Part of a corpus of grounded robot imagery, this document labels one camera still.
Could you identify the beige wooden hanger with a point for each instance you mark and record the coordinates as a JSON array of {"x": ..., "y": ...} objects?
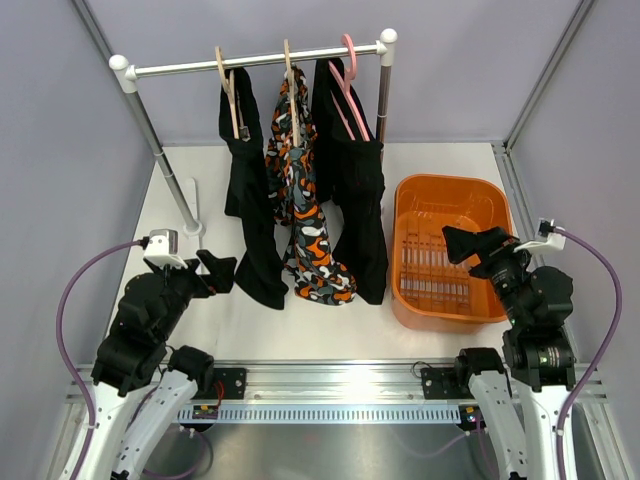
[
  {"x": 291, "y": 94},
  {"x": 230, "y": 95}
]

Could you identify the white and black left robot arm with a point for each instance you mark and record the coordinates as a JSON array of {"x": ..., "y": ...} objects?
[{"x": 137, "y": 388}]

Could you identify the white slotted cable duct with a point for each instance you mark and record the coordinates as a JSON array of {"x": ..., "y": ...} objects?
[{"x": 322, "y": 414}]

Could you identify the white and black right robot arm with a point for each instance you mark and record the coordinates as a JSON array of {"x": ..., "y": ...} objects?
[{"x": 522, "y": 389}]

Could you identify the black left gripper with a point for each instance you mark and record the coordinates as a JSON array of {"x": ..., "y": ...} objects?
[{"x": 220, "y": 279}]

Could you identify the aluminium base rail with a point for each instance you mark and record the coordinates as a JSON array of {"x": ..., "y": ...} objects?
[{"x": 349, "y": 383}]

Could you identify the black shorts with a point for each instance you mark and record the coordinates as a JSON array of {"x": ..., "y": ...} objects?
[
  {"x": 349, "y": 173},
  {"x": 259, "y": 273}
]

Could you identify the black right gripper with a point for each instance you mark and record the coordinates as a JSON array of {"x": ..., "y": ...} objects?
[{"x": 493, "y": 245}]

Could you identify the pink plastic hanger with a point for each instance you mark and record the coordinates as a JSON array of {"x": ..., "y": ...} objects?
[{"x": 343, "y": 80}]

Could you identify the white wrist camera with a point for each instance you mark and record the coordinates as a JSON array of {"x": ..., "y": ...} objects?
[
  {"x": 548, "y": 240},
  {"x": 162, "y": 250}
]

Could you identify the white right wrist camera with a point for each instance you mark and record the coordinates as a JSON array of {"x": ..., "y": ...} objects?
[{"x": 548, "y": 240}]

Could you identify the orange camouflage shorts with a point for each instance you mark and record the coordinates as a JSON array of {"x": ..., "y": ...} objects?
[{"x": 291, "y": 176}]

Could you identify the white and steel clothes rack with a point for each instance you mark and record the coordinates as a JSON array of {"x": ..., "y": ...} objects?
[{"x": 186, "y": 201}]

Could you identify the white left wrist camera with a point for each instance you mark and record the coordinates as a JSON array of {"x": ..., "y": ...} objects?
[{"x": 162, "y": 250}]

